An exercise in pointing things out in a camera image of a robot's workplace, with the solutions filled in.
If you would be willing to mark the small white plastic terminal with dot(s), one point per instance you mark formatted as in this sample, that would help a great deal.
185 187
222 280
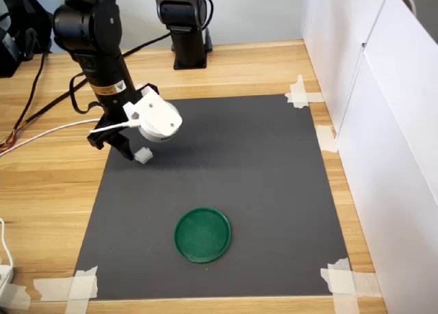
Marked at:
143 155

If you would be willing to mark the round green lid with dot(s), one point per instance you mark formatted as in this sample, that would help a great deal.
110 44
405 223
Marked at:
203 235

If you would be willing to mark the dark grey mat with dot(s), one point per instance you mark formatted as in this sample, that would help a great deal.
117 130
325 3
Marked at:
222 177

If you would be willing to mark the black bag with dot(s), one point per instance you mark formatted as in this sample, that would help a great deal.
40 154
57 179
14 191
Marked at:
34 23

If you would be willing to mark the white masking tape piece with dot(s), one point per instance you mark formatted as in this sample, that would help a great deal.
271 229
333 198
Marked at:
325 138
345 283
301 96
80 288
15 295

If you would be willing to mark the white power adapter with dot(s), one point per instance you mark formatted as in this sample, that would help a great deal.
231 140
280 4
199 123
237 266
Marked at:
5 276

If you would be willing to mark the white partition panel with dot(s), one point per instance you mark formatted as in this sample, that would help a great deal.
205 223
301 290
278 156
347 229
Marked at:
328 54
393 173

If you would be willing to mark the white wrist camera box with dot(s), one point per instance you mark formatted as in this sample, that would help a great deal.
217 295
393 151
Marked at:
157 115

